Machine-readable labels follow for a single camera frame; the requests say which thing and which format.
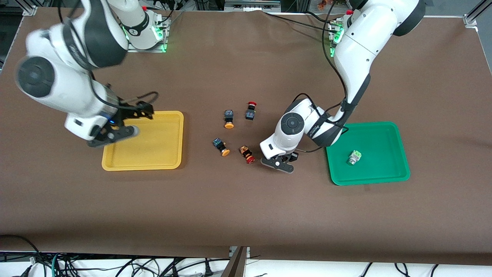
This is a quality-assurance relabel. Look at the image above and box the red button orange base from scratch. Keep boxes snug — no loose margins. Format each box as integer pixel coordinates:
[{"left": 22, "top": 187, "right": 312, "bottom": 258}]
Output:
[{"left": 239, "top": 145, "right": 256, "bottom": 165}]

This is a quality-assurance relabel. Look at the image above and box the yellow plastic tray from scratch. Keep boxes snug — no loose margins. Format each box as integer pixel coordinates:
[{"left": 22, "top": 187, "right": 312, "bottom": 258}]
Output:
[{"left": 101, "top": 111, "right": 184, "bottom": 171}]

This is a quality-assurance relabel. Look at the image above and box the brown table mat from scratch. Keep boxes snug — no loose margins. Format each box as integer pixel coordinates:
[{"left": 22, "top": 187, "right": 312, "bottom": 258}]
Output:
[{"left": 0, "top": 8, "right": 492, "bottom": 266}]

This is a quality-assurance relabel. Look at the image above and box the green plastic tray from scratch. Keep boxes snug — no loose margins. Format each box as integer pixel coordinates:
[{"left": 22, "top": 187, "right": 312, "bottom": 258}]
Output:
[{"left": 325, "top": 122, "right": 411, "bottom": 186}]

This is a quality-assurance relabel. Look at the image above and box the aluminium corner profile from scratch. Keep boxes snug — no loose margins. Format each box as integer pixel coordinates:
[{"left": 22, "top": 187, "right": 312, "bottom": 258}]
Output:
[{"left": 463, "top": 0, "right": 492, "bottom": 27}]

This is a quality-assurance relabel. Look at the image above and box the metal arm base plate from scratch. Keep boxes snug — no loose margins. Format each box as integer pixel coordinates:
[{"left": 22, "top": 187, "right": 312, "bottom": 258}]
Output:
[{"left": 126, "top": 15, "right": 170, "bottom": 53}]

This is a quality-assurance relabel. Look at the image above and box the aluminium frame rail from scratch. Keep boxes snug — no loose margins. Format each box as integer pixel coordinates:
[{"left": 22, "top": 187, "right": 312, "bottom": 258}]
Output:
[{"left": 224, "top": 0, "right": 282, "bottom": 13}]

